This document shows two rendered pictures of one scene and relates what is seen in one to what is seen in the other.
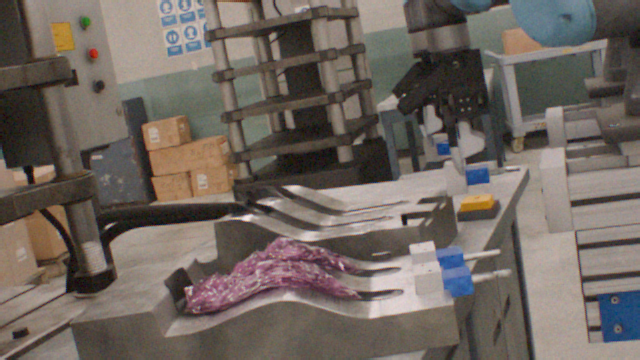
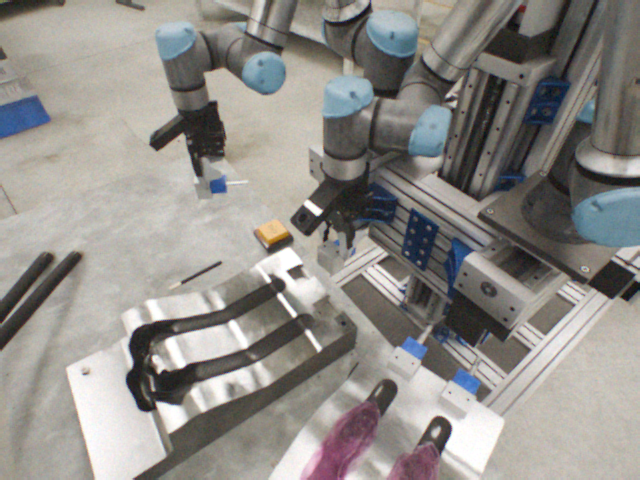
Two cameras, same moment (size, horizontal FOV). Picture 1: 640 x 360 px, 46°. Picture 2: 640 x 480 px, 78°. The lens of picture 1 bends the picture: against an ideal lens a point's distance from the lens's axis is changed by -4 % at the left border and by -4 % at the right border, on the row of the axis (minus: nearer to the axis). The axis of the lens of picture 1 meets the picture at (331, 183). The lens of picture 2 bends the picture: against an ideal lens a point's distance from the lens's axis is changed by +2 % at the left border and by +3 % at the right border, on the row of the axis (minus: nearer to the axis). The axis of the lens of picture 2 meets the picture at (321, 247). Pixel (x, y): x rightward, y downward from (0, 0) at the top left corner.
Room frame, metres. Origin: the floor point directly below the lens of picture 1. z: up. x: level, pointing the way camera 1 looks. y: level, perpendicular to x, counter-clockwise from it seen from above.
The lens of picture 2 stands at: (1.06, 0.26, 1.57)
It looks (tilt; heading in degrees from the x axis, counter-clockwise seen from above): 48 degrees down; 303
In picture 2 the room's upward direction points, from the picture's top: straight up
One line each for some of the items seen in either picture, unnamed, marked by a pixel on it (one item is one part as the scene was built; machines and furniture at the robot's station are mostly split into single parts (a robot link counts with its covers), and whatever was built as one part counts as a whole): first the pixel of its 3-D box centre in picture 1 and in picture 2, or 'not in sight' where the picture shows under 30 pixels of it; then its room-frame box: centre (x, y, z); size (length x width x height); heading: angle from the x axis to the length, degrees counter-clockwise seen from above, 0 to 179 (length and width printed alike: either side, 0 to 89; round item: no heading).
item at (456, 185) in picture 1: (483, 173); (346, 246); (1.34, -0.26, 0.93); 0.13 x 0.05 x 0.05; 76
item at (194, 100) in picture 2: (427, 41); (190, 94); (1.74, -0.27, 1.17); 0.08 x 0.08 x 0.05
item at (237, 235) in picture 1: (309, 230); (215, 348); (1.44, 0.06, 0.87); 0.50 x 0.26 x 0.14; 68
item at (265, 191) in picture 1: (310, 206); (220, 335); (1.43, 0.05, 0.92); 0.35 x 0.16 x 0.09; 68
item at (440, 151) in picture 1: (453, 147); (222, 183); (1.72, -0.28, 0.93); 0.13 x 0.05 x 0.05; 40
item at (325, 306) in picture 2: (417, 225); (328, 312); (1.30, -0.13, 0.87); 0.05 x 0.05 x 0.04; 68
